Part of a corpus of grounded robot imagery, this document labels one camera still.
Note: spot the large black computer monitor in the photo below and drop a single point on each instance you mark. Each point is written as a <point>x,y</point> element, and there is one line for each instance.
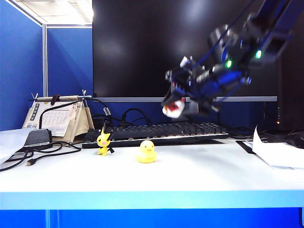
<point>142,59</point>

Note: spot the yellow pointy-eared mouse figure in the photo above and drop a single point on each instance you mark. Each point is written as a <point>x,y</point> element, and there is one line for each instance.
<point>103,142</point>

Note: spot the black mechanical keyboard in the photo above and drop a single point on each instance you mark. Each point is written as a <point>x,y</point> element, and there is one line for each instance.
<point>147,133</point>

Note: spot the black portrait HSD monitor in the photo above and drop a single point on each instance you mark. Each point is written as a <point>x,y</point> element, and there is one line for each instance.
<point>292,95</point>

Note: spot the black bag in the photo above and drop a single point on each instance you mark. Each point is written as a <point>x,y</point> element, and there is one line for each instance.
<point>295,140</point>

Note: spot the black blue right robot arm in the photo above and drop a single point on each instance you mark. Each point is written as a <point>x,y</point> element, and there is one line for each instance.
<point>266,28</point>

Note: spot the black flat pad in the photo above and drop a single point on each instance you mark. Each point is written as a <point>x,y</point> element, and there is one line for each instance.
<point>244,146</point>

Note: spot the silver partition post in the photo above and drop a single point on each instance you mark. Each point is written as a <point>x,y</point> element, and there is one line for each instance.
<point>45,61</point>

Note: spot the grey monitor stand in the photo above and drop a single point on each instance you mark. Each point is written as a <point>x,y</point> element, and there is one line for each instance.
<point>180,119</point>

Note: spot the grey adapter box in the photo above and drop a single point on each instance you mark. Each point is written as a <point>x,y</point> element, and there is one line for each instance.
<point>38,137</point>

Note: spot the beige desk calendar stand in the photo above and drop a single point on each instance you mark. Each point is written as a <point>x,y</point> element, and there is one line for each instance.
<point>79,123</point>

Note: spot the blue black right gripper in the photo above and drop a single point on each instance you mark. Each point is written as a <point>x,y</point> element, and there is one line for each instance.
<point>209,85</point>

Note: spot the white folded paper sheet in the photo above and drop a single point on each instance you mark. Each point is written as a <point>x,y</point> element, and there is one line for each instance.
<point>278,154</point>

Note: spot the white doll with red hat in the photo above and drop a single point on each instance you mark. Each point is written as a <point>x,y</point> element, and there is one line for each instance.
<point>174,114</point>

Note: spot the yellow rubber duck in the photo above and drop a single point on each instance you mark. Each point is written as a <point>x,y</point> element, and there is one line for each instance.
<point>146,154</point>

